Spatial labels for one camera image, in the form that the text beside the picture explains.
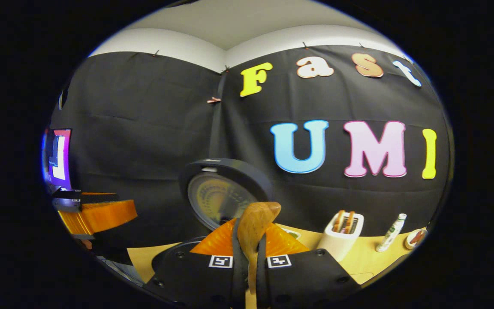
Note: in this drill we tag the red meat slice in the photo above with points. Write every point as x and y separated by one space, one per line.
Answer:
417 237

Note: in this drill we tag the white plate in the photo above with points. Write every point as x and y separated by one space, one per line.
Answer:
408 242

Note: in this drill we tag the white compartment dish with beans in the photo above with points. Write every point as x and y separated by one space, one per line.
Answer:
292 234

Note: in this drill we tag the white milk bottle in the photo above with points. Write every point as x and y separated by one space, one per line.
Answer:
390 234

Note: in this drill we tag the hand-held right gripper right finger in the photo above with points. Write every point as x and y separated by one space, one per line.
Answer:
262 279

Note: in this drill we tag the black backdrop cloth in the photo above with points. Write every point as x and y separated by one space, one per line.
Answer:
144 128

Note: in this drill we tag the wooden spoon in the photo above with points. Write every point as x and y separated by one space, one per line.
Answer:
255 227

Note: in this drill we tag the computer monitor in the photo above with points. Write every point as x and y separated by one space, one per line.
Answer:
58 159

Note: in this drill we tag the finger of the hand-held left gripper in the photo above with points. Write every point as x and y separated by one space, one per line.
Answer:
101 216
69 194

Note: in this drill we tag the white toaster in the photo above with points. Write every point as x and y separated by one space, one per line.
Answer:
337 246

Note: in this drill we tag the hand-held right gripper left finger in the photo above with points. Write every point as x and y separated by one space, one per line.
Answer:
238 279

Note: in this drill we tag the dark grey rice cooker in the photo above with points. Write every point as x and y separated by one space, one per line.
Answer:
217 197

